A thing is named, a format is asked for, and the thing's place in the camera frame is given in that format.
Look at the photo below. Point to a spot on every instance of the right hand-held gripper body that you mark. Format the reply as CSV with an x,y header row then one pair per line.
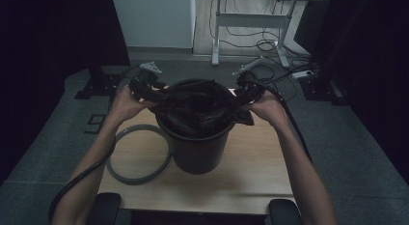
x,y
252,88

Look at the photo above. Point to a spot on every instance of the white power strip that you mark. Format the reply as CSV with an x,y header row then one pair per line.
x,y
302,74

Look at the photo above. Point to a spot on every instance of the person's left hand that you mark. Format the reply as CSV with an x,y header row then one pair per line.
x,y
127,107

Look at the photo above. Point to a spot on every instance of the white cabinet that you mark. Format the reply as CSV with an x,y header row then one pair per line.
x,y
154,19

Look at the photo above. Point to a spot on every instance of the person's right hand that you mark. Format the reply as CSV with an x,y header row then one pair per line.
x,y
270,109

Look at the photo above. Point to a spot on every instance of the white desk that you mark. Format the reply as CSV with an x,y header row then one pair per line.
x,y
250,20

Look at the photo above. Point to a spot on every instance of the black floor socket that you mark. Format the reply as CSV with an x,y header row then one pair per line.
x,y
95,123

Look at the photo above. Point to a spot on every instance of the black plastic trash bin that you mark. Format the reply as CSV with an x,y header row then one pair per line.
x,y
196,154

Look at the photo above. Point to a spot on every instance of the black plastic trash bag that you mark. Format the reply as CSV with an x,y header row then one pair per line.
x,y
199,109

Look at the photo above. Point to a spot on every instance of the black curtain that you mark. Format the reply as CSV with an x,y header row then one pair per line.
x,y
369,41
48,41

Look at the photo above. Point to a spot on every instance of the black stand base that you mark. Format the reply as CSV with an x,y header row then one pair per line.
x,y
99,85
321,90

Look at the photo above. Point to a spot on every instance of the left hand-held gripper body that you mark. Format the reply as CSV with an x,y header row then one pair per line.
x,y
144,85

